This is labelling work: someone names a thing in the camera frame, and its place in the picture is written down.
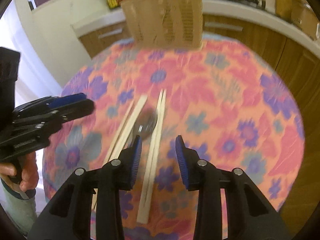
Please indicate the wooden kitchen counter cabinet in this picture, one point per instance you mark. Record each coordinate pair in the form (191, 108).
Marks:
(287, 55)

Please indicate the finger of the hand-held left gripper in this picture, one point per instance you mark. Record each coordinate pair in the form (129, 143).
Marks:
(75, 112)
(65, 101)

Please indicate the beige plastic utensil basket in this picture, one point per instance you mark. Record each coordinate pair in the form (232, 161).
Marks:
(162, 20)

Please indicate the person's left forearm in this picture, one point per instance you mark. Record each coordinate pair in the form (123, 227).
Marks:
(20, 210)

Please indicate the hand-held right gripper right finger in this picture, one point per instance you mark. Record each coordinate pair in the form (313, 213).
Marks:
(181, 160)

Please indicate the floral tablecloth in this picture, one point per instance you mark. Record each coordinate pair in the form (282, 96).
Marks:
(225, 105)

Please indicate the wooden chopstick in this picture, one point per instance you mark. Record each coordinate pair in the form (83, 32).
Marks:
(119, 132)
(128, 127)
(141, 205)
(147, 205)

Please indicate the person's left hand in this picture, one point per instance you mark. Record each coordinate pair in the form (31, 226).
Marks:
(30, 175)

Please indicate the metal spoon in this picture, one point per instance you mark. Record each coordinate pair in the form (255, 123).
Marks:
(147, 123)

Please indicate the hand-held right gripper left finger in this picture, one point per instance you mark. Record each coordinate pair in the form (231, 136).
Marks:
(136, 160)

